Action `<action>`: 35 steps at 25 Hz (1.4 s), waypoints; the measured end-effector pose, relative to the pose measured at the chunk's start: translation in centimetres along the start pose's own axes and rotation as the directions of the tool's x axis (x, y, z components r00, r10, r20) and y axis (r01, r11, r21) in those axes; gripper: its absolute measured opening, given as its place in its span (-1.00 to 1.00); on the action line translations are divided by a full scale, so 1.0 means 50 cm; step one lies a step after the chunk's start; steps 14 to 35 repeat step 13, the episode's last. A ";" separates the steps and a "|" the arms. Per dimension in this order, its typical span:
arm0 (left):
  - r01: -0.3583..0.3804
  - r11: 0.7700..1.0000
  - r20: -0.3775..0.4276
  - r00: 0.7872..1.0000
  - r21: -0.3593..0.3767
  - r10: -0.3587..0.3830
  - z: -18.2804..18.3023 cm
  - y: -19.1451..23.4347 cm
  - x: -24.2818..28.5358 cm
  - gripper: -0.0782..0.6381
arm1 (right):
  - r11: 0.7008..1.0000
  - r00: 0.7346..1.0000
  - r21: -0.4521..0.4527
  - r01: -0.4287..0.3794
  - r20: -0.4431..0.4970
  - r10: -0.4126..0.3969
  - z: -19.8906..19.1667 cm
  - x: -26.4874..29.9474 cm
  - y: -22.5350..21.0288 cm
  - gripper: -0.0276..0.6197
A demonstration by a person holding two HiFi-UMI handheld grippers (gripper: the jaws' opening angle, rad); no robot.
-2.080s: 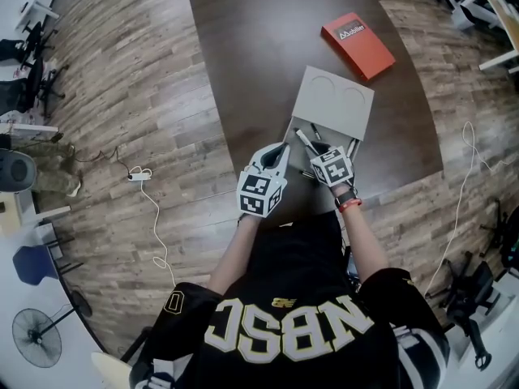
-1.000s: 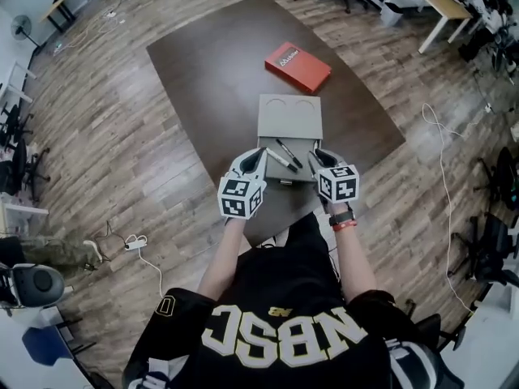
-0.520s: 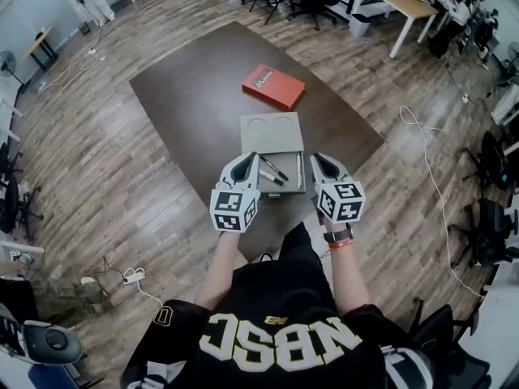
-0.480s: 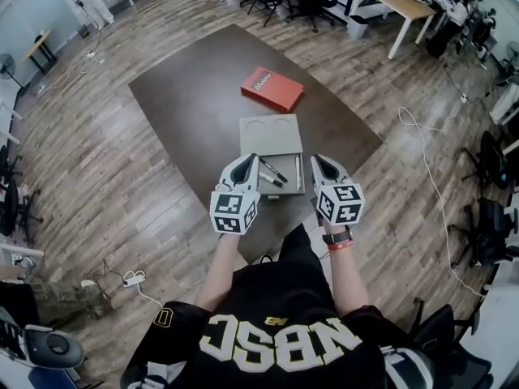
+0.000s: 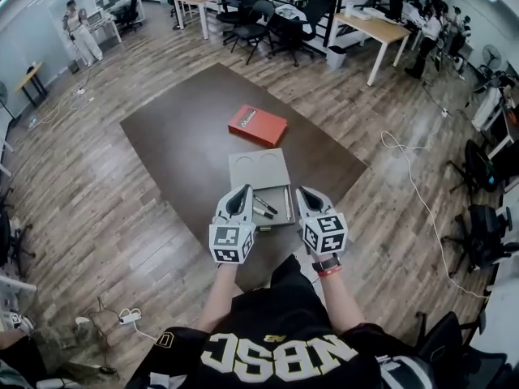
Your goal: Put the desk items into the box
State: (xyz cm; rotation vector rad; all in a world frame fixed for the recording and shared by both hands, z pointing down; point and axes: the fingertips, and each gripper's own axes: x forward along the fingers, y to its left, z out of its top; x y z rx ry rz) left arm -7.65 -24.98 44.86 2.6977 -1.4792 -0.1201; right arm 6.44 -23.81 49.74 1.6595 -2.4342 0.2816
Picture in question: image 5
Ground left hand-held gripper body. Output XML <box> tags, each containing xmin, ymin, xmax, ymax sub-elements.
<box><xmin>208</xmin><ymin>183</ymin><xmax>258</xmax><ymax>266</ymax></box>

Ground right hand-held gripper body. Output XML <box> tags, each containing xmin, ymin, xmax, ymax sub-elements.
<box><xmin>294</xmin><ymin>186</ymin><xmax>350</xmax><ymax>257</ymax></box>

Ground grey case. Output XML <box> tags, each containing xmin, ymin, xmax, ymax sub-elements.
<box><xmin>227</xmin><ymin>147</ymin><xmax>297</xmax><ymax>233</ymax></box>

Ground person's right forearm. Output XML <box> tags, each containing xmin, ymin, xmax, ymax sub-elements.
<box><xmin>320</xmin><ymin>273</ymin><xmax>366</xmax><ymax>334</ymax></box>

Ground person's left forearm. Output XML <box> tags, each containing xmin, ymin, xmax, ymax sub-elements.
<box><xmin>195</xmin><ymin>262</ymin><xmax>239</xmax><ymax>334</ymax></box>

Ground black office chair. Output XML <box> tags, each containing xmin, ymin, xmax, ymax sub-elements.
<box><xmin>269</xmin><ymin>0</ymin><xmax>338</xmax><ymax>68</ymax></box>
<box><xmin>116</xmin><ymin>0</ymin><xmax>145</xmax><ymax>32</ymax></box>
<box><xmin>216</xmin><ymin>0</ymin><xmax>273</xmax><ymax>36</ymax></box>
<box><xmin>416</xmin><ymin>310</ymin><xmax>510</xmax><ymax>389</ymax></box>
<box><xmin>223</xmin><ymin>0</ymin><xmax>277</xmax><ymax>66</ymax></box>
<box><xmin>0</xmin><ymin>210</ymin><xmax>36</xmax><ymax>280</ymax></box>
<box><xmin>447</xmin><ymin>139</ymin><xmax>500</xmax><ymax>197</ymax></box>
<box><xmin>440</xmin><ymin>203</ymin><xmax>519</xmax><ymax>278</ymax></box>

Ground black and red wristwatch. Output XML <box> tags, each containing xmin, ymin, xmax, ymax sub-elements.
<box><xmin>311</xmin><ymin>254</ymin><xmax>342</xmax><ymax>278</ymax></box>

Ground red book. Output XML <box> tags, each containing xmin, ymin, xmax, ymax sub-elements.
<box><xmin>226</xmin><ymin>103</ymin><xmax>289</xmax><ymax>149</ymax></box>

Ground person's black jersey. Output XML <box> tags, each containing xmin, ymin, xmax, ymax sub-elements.
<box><xmin>125</xmin><ymin>254</ymin><xmax>433</xmax><ymax>389</ymax></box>

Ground white power strip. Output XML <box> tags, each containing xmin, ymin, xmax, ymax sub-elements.
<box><xmin>118</xmin><ymin>307</ymin><xmax>144</xmax><ymax>326</ymax></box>

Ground white waste bin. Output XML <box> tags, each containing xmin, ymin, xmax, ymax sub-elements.
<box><xmin>326</xmin><ymin>45</ymin><xmax>348</xmax><ymax>71</ymax></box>

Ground camouflage patterned cloth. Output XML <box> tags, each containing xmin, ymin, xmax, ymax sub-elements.
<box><xmin>34</xmin><ymin>318</ymin><xmax>103</xmax><ymax>380</ymax></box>

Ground white garment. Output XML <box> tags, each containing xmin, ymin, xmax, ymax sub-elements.
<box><xmin>471</xmin><ymin>83</ymin><xmax>504</xmax><ymax>132</ymax></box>

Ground light grey desk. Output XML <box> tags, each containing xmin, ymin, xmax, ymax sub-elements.
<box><xmin>0</xmin><ymin>273</ymin><xmax>38</xmax><ymax>312</ymax></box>

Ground black standing fan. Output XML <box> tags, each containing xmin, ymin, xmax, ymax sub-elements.
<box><xmin>480</xmin><ymin>43</ymin><xmax>504</xmax><ymax>79</ymax></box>
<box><xmin>0</xmin><ymin>80</ymin><xmax>18</xmax><ymax>130</ymax></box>

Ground small desk black legs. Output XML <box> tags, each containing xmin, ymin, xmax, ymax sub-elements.
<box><xmin>15</xmin><ymin>61</ymin><xmax>49</xmax><ymax>108</ymax></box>

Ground white floor cable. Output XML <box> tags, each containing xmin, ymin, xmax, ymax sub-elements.
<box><xmin>380</xmin><ymin>130</ymin><xmax>490</xmax><ymax>300</ymax></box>

